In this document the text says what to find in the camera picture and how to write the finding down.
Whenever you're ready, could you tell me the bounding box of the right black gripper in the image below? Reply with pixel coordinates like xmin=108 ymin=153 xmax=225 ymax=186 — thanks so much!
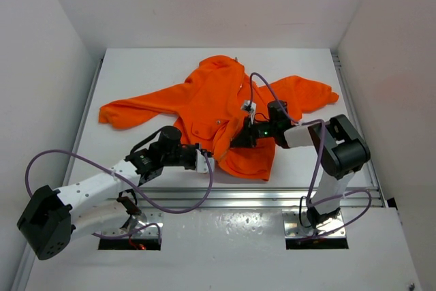
xmin=230 ymin=115 xmax=277 ymax=149

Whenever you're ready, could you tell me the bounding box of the orange zip jacket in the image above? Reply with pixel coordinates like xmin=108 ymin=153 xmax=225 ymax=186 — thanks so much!
xmin=98 ymin=55 xmax=339 ymax=181

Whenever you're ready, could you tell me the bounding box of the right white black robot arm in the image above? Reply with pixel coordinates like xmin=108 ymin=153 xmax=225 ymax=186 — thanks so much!
xmin=230 ymin=100 xmax=371 ymax=228

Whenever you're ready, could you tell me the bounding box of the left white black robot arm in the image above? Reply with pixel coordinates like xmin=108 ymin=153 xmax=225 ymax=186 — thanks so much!
xmin=17 ymin=125 xmax=215 ymax=260

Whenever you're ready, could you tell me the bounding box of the white front cover panel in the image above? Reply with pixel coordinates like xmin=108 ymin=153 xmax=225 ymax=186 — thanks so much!
xmin=26 ymin=208 xmax=421 ymax=290

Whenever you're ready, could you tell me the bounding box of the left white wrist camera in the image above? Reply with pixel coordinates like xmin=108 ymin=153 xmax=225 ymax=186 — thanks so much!
xmin=195 ymin=149 xmax=215 ymax=174

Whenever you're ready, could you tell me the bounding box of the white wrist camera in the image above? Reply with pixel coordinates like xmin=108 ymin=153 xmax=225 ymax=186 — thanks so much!
xmin=241 ymin=100 xmax=256 ymax=123
xmin=195 ymin=149 xmax=215 ymax=174

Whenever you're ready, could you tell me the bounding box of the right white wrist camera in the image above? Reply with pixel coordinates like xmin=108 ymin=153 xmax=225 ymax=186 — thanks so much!
xmin=241 ymin=100 xmax=256 ymax=123

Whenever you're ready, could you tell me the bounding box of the aluminium extrusion rail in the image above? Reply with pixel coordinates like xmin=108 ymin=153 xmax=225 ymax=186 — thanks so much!
xmin=61 ymin=187 xmax=386 ymax=209

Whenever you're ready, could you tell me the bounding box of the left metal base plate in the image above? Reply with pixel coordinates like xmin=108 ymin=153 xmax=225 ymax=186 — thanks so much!
xmin=121 ymin=213 xmax=163 ymax=239

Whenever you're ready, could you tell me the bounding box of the metal base plate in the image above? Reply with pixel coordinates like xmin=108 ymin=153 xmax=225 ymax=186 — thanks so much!
xmin=282 ymin=209 xmax=346 ymax=239
xmin=121 ymin=213 xmax=163 ymax=239

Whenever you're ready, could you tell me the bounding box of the right black thin cable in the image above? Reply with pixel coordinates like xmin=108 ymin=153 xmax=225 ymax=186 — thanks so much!
xmin=298 ymin=194 xmax=313 ymax=226

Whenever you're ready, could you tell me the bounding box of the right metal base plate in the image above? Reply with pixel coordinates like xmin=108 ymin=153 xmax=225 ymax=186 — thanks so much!
xmin=282 ymin=209 xmax=346 ymax=239

